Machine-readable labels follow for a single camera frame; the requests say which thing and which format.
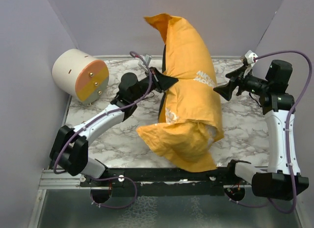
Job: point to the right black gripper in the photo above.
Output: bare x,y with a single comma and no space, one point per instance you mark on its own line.
226,90

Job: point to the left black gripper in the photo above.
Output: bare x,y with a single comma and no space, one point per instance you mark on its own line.
161,82

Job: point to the orange Mickey Mouse pillowcase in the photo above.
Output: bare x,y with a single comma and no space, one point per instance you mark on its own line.
191,104

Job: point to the white pillow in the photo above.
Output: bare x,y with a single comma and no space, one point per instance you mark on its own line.
212,131

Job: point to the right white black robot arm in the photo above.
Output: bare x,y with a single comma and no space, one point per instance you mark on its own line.
277,110

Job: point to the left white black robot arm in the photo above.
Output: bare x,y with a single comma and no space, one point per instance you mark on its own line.
70,148

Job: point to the white cylinder with orange lid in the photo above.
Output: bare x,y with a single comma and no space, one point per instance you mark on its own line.
81,75

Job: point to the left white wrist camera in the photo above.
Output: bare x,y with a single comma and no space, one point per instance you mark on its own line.
145,62

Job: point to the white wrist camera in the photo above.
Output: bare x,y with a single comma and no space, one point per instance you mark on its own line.
145,62
248,60

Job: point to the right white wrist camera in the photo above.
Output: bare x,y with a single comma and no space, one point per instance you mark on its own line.
248,60

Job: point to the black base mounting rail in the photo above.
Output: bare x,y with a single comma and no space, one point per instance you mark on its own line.
159,182

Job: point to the aluminium frame rail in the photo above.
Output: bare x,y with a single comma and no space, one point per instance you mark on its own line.
61,177

